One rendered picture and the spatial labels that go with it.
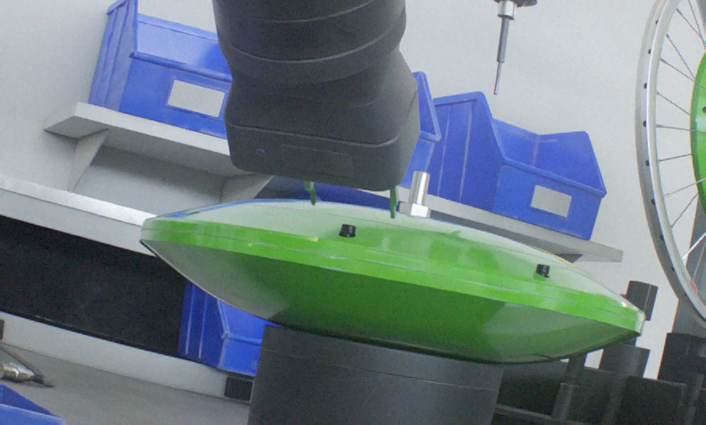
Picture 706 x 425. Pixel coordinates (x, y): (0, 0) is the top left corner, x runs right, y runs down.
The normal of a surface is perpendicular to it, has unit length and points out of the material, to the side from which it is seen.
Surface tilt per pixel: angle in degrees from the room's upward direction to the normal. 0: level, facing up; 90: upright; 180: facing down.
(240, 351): 104
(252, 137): 145
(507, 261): 25
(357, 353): 90
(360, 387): 90
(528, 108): 90
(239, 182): 90
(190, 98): 100
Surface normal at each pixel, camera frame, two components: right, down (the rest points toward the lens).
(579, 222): 0.42, 0.15
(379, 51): 0.73, 0.46
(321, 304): -0.30, 0.83
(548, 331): 0.06, 0.90
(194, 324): -0.87, -0.18
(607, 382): 0.85, 0.18
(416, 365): 0.24, -0.07
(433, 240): 0.19, -0.93
